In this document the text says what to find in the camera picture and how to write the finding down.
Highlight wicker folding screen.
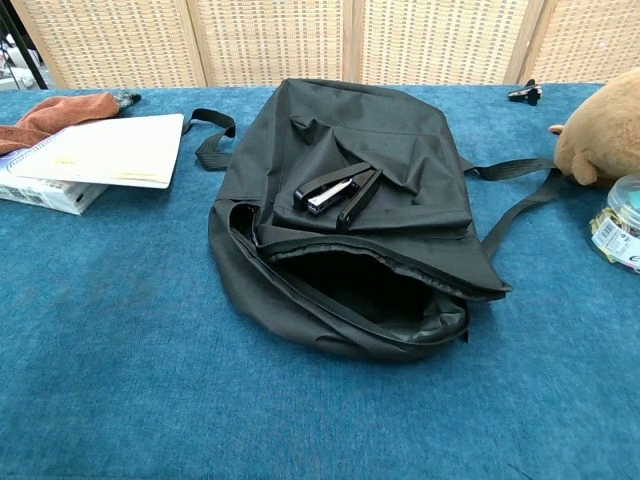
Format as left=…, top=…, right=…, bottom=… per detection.
left=9, top=0, right=640, bottom=91

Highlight white cardboard box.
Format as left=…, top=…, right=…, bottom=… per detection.
left=0, top=149, right=109, bottom=217

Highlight rust brown towel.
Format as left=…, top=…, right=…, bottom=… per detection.
left=0, top=92, right=121, bottom=156

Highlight black stapler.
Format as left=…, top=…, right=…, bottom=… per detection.
left=293, top=161, right=384, bottom=233

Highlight white spiral notebook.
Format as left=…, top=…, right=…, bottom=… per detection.
left=9, top=113, right=186, bottom=190

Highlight clear jar of clips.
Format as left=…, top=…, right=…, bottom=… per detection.
left=585, top=174, right=640, bottom=275

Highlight grey knit glove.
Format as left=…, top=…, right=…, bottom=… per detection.
left=113, top=89, right=143, bottom=110

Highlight blue table cover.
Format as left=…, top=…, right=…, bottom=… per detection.
left=0, top=82, right=640, bottom=480

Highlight black tripod stand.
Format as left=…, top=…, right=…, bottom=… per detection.
left=0, top=0, right=50, bottom=91

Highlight brown plush toy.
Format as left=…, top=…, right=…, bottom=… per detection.
left=548, top=67, right=640, bottom=189

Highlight black fabric backpack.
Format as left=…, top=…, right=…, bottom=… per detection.
left=181, top=77, right=571, bottom=362

